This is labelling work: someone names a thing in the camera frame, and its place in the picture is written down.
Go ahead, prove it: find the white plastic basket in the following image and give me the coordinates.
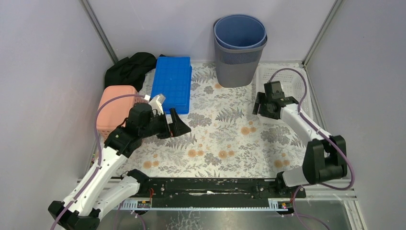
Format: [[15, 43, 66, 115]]
[[255, 64, 314, 119]]

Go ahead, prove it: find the pink plastic basket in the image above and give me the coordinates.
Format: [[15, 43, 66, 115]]
[[96, 85, 148, 140]]

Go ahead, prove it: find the blue divided plastic tray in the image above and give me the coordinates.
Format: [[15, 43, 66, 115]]
[[151, 57, 192, 115]]

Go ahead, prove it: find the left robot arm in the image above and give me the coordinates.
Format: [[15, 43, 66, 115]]
[[48, 103, 191, 230]]

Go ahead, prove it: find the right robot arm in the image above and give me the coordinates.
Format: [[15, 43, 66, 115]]
[[253, 81, 348, 197]]

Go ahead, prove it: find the floral table mat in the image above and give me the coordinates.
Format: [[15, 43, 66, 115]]
[[114, 63, 305, 178]]

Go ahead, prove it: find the grey waste bin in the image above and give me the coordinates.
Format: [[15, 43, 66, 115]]
[[213, 33, 268, 88]]

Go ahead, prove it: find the black cloth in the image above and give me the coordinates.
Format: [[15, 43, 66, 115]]
[[104, 52, 157, 92]]

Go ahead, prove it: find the blue inner bucket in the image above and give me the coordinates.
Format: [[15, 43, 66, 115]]
[[214, 14, 267, 49]]

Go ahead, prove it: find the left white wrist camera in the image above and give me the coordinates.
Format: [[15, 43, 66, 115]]
[[144, 94, 166, 115]]

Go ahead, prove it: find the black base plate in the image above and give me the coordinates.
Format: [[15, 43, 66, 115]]
[[130, 177, 306, 209]]

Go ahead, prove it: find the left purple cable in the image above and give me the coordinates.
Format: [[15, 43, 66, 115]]
[[49, 93, 150, 230]]

